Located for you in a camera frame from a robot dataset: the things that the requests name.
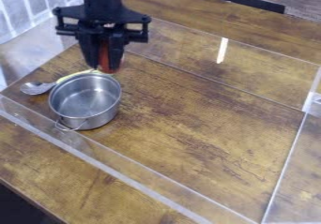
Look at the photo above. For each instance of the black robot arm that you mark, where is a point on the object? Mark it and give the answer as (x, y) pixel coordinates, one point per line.
(106, 5)

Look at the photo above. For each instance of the black bar in background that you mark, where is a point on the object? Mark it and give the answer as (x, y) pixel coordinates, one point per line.
(265, 5)

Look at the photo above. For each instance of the silver metal pot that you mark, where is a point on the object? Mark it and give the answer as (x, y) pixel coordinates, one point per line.
(85, 101)

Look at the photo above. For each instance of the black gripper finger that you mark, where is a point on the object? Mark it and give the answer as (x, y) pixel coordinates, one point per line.
(89, 42)
(117, 50)

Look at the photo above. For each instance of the spoon with yellow-green handle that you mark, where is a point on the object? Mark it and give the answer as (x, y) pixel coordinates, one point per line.
(38, 88)

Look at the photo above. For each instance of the red plush mushroom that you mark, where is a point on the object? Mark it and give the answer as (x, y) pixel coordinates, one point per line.
(103, 60)

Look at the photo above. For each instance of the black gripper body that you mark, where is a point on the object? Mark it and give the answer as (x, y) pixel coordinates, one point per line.
(75, 20)

